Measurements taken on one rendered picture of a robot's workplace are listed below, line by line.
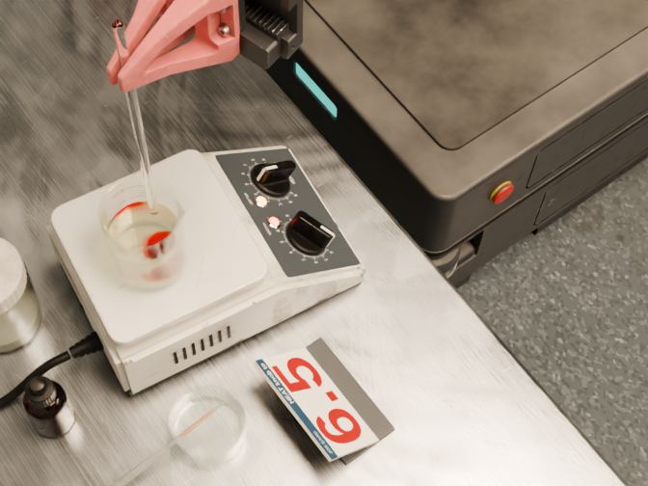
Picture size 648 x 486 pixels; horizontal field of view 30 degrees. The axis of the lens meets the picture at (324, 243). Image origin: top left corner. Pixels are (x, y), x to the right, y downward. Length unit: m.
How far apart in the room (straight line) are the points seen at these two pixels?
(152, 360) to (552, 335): 1.01
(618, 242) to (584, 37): 0.40
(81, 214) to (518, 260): 1.05
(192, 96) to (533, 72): 0.63
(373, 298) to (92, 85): 0.30
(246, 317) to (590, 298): 1.01
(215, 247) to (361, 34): 0.74
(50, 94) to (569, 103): 0.72
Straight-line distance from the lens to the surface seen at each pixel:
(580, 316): 1.80
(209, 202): 0.87
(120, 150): 1.00
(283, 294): 0.86
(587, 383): 1.76
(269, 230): 0.88
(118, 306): 0.83
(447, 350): 0.92
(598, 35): 1.60
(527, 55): 1.56
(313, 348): 0.90
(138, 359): 0.84
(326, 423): 0.86
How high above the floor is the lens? 1.59
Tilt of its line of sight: 62 degrees down
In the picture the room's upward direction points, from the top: 3 degrees clockwise
